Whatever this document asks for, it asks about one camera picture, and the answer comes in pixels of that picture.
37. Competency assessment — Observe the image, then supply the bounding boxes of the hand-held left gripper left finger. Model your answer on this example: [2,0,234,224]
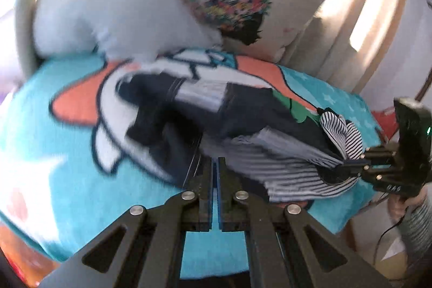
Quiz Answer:
[39,158,214,288]

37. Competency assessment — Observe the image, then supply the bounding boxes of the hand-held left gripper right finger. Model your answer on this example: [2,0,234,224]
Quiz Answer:
[218,157,392,288]

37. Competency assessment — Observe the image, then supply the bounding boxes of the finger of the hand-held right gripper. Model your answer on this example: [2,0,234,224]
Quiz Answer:
[332,160,397,185]
[359,144,400,162]

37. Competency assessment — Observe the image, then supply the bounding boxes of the navy pants with striped lining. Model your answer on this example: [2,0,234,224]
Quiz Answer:
[116,70,367,204]

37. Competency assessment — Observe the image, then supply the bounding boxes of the person's right hand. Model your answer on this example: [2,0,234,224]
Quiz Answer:
[387,195,410,224]

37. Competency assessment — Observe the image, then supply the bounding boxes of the teal cartoon printed blanket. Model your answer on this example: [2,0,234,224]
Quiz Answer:
[0,48,399,282]

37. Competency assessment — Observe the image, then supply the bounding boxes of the grey plush pillow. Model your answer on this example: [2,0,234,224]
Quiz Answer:
[32,0,223,62]

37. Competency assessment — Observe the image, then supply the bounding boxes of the black cable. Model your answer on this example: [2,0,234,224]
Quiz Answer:
[373,221,406,263]

